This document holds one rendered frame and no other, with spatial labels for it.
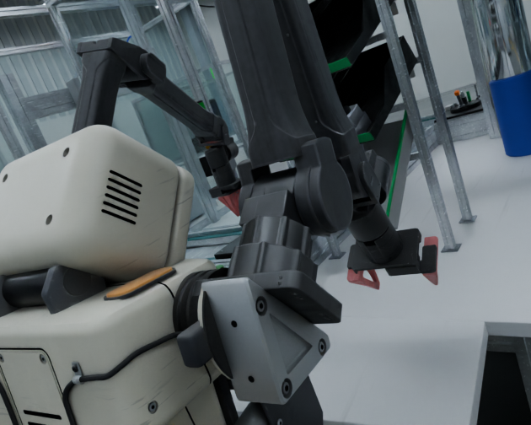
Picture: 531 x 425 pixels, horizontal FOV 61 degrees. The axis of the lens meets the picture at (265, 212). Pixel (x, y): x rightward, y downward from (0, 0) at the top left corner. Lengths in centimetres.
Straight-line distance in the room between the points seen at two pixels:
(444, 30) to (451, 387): 1108
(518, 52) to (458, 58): 993
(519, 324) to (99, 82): 83
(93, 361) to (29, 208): 18
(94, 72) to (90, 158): 42
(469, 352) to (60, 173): 67
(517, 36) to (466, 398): 126
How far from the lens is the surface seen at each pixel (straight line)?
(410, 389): 79
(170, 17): 159
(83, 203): 45
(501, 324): 90
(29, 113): 222
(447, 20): 1165
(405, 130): 110
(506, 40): 174
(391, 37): 108
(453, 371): 81
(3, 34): 1107
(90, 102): 85
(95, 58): 89
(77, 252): 45
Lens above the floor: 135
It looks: 13 degrees down
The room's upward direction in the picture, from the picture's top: 21 degrees counter-clockwise
